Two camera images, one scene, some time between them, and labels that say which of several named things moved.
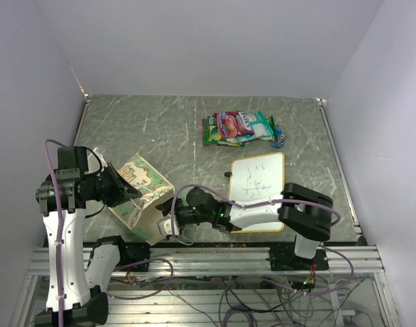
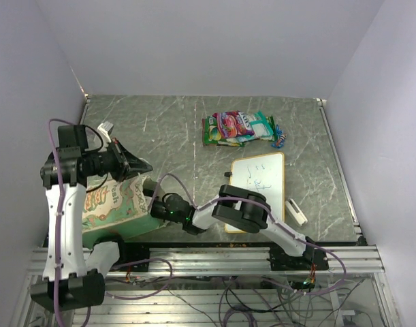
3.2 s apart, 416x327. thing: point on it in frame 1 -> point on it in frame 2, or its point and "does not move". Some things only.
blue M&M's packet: (280, 135) does not move
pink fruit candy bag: (233, 124) does not move
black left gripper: (122, 190) -> (127, 165)
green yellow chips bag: (210, 124) does not move
